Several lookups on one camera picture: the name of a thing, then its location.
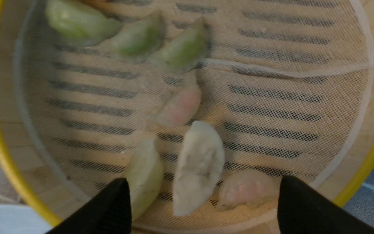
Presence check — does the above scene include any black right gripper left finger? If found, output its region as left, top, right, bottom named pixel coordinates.
left=47, top=178, right=132, bottom=234

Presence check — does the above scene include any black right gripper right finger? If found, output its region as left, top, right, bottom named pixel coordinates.
left=277, top=175, right=374, bottom=234

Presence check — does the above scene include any white square plate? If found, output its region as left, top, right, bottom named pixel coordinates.
left=0, top=204, right=52, bottom=234

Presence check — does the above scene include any bamboo steamer basket yellow rim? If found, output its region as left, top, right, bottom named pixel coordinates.
left=0, top=0, right=374, bottom=234

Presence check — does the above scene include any green dumpling centre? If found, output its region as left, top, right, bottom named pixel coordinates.
left=124, top=138, right=164, bottom=221

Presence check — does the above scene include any green dumpling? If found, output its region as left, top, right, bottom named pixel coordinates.
left=148, top=17, right=210, bottom=73
left=109, top=10, right=166, bottom=64
left=124, top=138, right=164, bottom=221
left=45, top=0, right=123, bottom=46

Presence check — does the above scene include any pink dumpling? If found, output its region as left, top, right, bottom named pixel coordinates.
left=149, top=70, right=202, bottom=128
left=217, top=169, right=279, bottom=211

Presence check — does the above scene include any white dumpling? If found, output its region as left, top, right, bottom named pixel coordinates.
left=172, top=121, right=225, bottom=216

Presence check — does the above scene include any white mesh steamer liner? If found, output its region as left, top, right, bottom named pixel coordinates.
left=15, top=0, right=374, bottom=234

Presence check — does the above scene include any green dumpling middle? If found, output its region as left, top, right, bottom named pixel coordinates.
left=109, top=10, right=166, bottom=64

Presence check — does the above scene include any green dumpling right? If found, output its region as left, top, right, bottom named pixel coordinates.
left=148, top=17, right=210, bottom=73

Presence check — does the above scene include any green dumpling back left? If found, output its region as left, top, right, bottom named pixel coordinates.
left=45, top=0, right=123, bottom=46

